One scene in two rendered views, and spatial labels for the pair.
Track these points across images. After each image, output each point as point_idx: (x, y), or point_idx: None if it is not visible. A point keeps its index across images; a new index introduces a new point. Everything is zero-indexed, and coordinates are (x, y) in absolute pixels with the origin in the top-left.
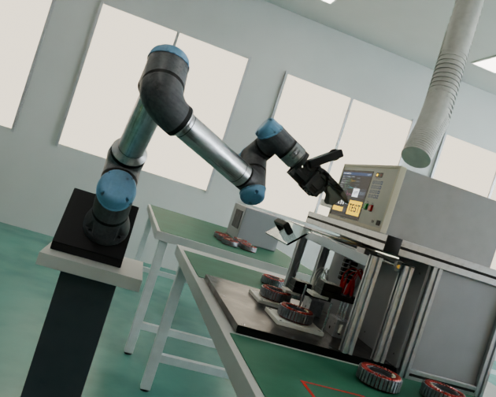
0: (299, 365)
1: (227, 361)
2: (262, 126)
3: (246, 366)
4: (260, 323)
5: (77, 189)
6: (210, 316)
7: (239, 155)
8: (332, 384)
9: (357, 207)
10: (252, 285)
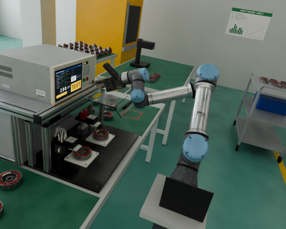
0: (129, 123)
1: (148, 132)
2: (148, 74)
3: (150, 124)
4: (124, 136)
5: (211, 192)
6: (135, 151)
7: (144, 96)
8: (126, 118)
9: (78, 84)
10: (39, 199)
